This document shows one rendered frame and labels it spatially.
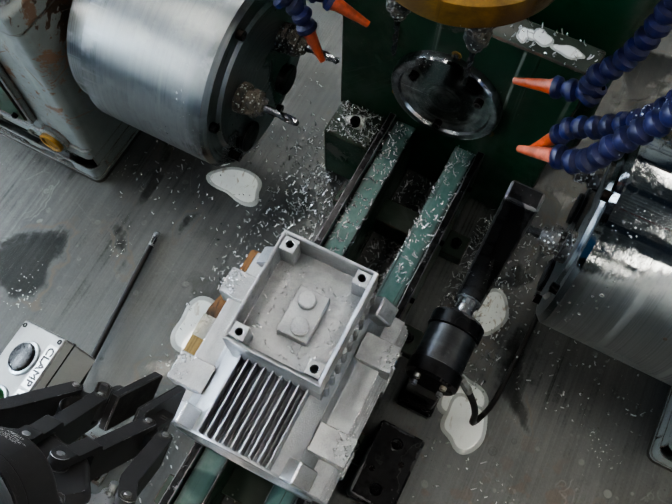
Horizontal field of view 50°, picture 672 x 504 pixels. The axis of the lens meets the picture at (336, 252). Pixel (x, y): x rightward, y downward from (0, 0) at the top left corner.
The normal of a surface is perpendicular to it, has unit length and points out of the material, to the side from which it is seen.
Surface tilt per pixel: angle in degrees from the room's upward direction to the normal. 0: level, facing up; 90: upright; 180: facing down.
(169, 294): 0
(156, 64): 47
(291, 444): 32
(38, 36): 90
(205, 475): 0
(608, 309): 66
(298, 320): 0
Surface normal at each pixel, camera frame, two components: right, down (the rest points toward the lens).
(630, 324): -0.42, 0.58
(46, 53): 0.88, 0.44
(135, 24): -0.24, 0.10
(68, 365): 0.81, 0.24
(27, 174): 0.00, -0.39
